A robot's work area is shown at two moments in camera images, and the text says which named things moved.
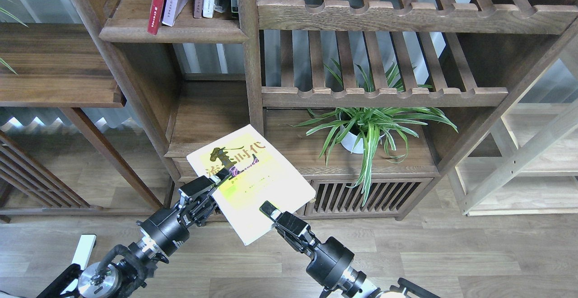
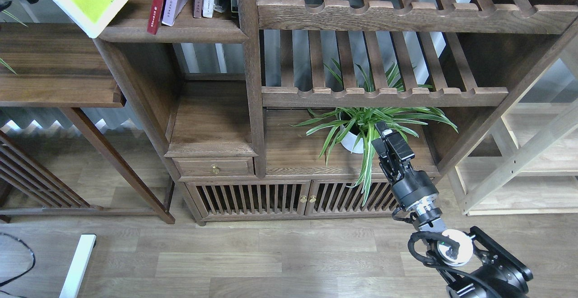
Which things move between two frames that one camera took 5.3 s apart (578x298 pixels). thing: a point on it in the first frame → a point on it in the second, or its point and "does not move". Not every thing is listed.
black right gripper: [329, 259] → [414, 189]
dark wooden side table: [61, 65] does not move
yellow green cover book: [260, 174] → [91, 0]
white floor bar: [82, 257] does not move
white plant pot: [351, 142] does not move
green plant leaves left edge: [2, 10] does not move
